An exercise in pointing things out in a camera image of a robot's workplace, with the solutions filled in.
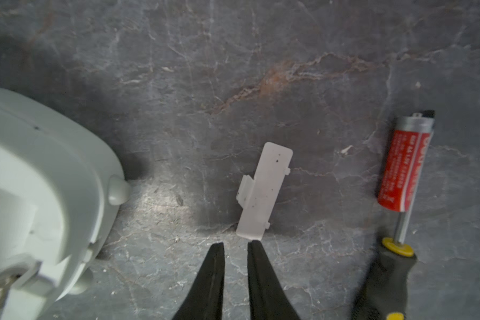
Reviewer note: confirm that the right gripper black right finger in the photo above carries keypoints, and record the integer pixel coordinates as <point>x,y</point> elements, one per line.
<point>267,299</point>

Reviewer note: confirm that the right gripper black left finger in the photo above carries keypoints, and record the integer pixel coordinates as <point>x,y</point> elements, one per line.
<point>205,298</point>

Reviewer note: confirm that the white battery cover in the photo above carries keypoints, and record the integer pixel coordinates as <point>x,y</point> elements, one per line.
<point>257,195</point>

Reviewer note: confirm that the black yellow screwdriver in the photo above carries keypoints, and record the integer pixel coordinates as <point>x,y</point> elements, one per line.
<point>384,294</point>

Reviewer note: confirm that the white alarm device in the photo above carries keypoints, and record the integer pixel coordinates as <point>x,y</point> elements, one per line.
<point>60,191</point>

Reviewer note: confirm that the red battery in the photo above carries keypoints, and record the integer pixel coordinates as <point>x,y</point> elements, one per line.
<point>404,162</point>

